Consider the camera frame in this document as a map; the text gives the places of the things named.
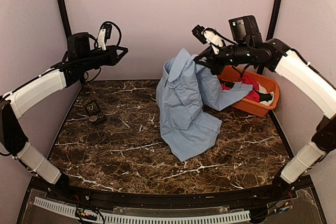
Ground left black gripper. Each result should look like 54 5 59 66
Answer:
80 45 129 71

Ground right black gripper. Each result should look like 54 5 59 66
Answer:
194 40 251 73

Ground round white brooch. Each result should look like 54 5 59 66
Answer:
89 115 98 122

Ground light blue button shirt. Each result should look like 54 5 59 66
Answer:
156 48 253 162

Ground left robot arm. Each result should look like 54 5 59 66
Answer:
1 33 128 201

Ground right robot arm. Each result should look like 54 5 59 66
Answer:
192 15 335 200

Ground black brooch box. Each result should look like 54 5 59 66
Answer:
84 100 107 125

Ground orange plastic basin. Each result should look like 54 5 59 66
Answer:
218 66 280 117

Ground red and white clothes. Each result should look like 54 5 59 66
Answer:
218 74 275 106

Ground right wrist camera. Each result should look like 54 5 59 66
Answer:
192 25 226 55

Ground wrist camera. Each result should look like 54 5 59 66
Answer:
192 25 226 55
97 21 122 51

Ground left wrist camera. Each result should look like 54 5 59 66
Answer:
97 21 122 51

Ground left black frame post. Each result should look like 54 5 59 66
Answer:
57 0 72 38

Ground black frame post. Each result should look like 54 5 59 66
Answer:
57 0 72 38
266 0 282 40

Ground right black frame post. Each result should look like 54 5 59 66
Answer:
266 0 282 40

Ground black front rail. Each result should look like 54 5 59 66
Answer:
28 176 312 217

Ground white slotted cable duct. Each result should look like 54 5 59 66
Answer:
34 197 251 223

